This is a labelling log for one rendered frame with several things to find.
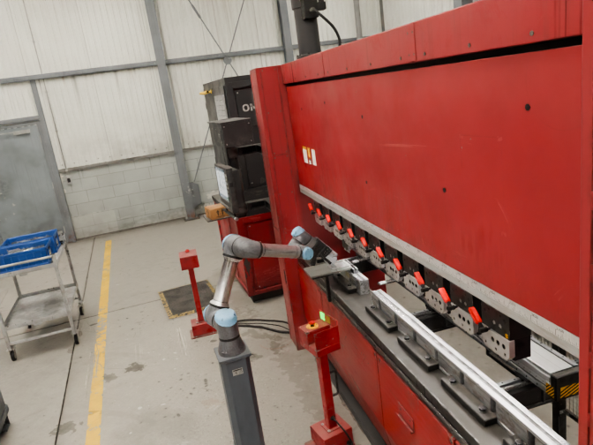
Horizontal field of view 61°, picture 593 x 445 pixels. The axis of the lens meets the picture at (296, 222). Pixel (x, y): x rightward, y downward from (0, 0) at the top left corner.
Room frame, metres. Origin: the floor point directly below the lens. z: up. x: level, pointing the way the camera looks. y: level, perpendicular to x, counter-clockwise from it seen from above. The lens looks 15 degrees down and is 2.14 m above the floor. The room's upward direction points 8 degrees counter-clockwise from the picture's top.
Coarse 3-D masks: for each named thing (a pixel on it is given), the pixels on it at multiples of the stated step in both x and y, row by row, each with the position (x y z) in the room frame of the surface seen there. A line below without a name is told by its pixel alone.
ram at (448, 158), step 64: (448, 64) 1.73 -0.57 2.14; (512, 64) 1.42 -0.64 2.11; (576, 64) 1.20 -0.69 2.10; (320, 128) 3.18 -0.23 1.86; (384, 128) 2.27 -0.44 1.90; (448, 128) 1.75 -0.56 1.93; (512, 128) 1.43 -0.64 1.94; (576, 128) 1.20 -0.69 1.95; (320, 192) 3.35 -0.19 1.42; (384, 192) 2.33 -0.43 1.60; (448, 192) 1.78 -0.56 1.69; (512, 192) 1.43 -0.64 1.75; (576, 192) 1.20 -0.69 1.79; (448, 256) 1.80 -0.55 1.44; (512, 256) 1.44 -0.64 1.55; (576, 256) 1.20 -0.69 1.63; (576, 320) 1.20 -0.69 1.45
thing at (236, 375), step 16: (224, 368) 2.48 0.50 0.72; (240, 368) 2.49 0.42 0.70; (224, 384) 2.49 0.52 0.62; (240, 384) 2.49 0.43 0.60; (240, 400) 2.48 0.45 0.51; (256, 400) 2.53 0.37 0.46; (240, 416) 2.48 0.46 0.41; (256, 416) 2.51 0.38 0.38; (240, 432) 2.47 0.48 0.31; (256, 432) 2.50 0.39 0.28
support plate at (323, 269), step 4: (336, 260) 3.15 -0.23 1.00; (340, 260) 3.14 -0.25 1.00; (320, 264) 3.13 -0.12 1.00; (324, 264) 3.12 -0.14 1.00; (304, 268) 3.09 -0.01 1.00; (308, 268) 3.08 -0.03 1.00; (312, 268) 3.07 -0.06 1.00; (316, 268) 3.06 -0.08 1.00; (320, 268) 3.05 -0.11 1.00; (324, 268) 3.04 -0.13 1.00; (328, 268) 3.03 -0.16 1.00; (336, 268) 3.01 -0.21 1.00; (340, 268) 3.00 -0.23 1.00; (344, 268) 2.99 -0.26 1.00; (348, 268) 2.98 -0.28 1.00; (308, 272) 3.01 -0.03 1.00; (312, 272) 3.00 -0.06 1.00; (316, 272) 2.99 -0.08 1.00; (320, 272) 2.98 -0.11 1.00; (324, 272) 2.97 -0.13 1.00; (328, 272) 2.96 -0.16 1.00; (332, 272) 2.96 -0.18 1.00; (336, 272) 2.96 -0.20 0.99; (312, 276) 2.93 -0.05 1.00; (316, 276) 2.93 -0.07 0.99
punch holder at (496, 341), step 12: (492, 312) 1.54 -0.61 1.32; (492, 324) 1.55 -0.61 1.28; (504, 324) 1.49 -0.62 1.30; (516, 324) 1.47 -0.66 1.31; (492, 336) 1.54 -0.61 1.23; (504, 336) 1.49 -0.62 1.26; (516, 336) 1.47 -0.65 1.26; (528, 336) 1.48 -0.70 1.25; (492, 348) 1.55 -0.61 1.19; (504, 348) 1.49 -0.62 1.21; (516, 348) 1.47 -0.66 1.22; (528, 348) 1.48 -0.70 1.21
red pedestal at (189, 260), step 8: (184, 256) 4.38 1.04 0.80; (192, 256) 4.38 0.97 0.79; (184, 264) 4.36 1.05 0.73; (192, 264) 4.37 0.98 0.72; (192, 272) 4.44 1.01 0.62; (192, 280) 4.44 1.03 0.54; (192, 288) 4.44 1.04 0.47; (200, 312) 4.44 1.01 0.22; (192, 320) 4.51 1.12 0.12; (200, 320) 4.44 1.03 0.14; (192, 328) 4.36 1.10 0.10; (200, 328) 4.37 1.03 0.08; (208, 328) 4.39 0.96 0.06; (192, 336) 4.37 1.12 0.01; (200, 336) 4.36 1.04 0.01
